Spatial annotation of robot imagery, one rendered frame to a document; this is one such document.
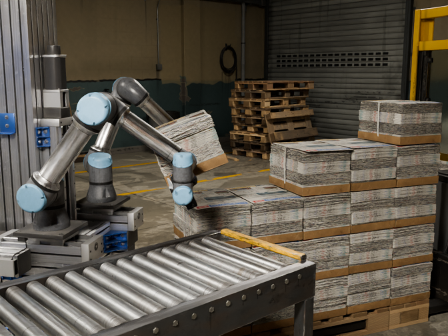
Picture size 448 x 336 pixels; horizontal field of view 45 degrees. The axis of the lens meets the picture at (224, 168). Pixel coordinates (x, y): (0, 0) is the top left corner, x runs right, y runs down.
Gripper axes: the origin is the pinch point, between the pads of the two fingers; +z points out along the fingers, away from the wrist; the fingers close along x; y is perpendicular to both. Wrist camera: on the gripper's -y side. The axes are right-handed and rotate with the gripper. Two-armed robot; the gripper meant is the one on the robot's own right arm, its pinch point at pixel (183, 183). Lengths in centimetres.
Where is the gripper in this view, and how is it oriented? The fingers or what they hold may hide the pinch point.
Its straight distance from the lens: 237.7
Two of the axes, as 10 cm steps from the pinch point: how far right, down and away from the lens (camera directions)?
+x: -9.3, 3.7, -0.2
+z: -0.9, -1.8, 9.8
